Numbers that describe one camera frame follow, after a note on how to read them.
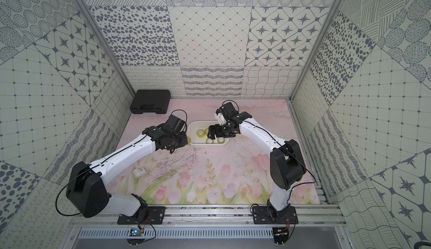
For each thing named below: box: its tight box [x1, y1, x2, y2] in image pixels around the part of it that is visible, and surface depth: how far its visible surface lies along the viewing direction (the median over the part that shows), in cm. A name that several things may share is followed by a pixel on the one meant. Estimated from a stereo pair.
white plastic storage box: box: [187, 120, 230, 146], surface depth 102 cm
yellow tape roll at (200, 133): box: [196, 128, 205, 138], surface depth 103 cm
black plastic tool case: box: [129, 89, 171, 114], surface depth 120 cm
